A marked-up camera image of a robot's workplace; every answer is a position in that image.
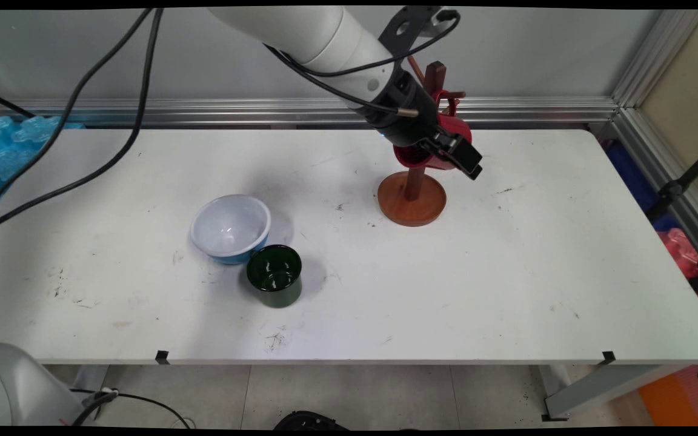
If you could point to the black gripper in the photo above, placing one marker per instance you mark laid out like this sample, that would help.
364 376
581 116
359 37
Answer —
406 115

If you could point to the red mug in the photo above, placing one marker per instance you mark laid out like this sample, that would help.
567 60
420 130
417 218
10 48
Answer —
453 126

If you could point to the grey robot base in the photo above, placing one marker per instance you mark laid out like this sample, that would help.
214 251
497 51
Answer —
13 387

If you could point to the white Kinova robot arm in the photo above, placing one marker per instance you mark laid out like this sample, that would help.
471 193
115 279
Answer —
312 33

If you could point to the brown wooden mug tree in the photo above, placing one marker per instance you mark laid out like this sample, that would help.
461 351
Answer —
412 206

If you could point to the blue container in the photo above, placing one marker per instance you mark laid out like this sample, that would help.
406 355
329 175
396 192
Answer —
634 175

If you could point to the dark green mug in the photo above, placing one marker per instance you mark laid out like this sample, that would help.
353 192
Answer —
274 275

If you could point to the white and blue bowl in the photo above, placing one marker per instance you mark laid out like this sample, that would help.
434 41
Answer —
228 227

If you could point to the black tripod stand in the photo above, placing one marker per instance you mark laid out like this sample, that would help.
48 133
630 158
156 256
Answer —
685 178

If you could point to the red plastic bag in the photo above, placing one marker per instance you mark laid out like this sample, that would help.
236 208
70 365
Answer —
682 251

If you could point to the black table edge clip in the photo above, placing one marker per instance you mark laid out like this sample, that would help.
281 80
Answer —
162 357
608 357

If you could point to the grey table leg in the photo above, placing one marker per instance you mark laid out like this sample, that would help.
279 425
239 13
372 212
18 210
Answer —
603 387

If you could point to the black object on floor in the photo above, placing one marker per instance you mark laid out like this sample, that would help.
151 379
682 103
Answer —
309 421

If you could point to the orange box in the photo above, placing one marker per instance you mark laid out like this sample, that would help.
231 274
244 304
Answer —
667 399

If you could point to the blue bubble wrap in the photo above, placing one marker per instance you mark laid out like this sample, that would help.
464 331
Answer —
3 151

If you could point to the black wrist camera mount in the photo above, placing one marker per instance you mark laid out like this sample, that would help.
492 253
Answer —
415 27

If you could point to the aluminium frame post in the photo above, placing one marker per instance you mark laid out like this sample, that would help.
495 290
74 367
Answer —
658 72

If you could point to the aluminium frame rail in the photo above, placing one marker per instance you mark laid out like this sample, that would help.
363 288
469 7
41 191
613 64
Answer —
203 112

